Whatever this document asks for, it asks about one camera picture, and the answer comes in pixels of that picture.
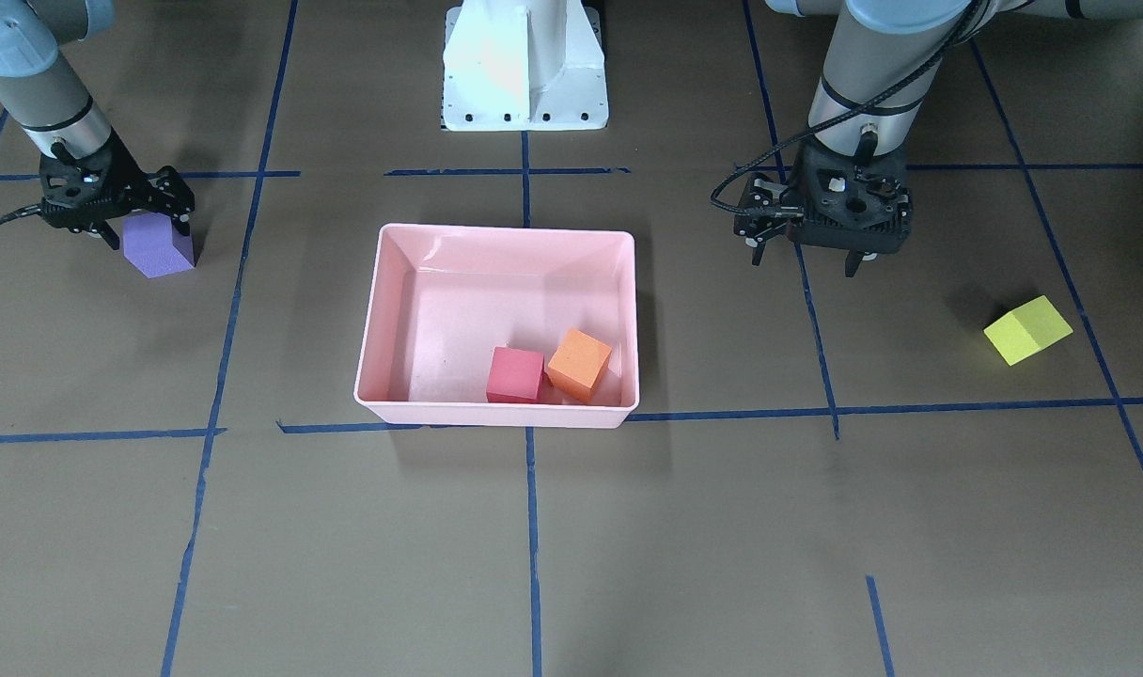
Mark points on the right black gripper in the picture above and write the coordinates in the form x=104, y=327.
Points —
x=164, y=195

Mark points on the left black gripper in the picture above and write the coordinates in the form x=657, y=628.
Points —
x=765, y=210

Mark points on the purple foam block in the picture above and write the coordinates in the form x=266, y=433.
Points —
x=151, y=243

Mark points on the yellow foam block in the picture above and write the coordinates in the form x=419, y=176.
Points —
x=1027, y=330

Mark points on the orange foam block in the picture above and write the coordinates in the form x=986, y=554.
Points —
x=578, y=365

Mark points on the pink foam block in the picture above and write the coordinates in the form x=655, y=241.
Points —
x=515, y=376

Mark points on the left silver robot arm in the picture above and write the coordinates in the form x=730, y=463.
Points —
x=882, y=60

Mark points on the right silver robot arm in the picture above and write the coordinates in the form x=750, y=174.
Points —
x=40, y=89

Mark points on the pink plastic bin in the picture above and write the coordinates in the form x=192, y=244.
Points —
x=444, y=297

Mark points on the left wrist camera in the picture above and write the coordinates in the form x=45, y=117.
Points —
x=765, y=210

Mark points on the white pedestal column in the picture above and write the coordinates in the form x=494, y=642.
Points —
x=511, y=66

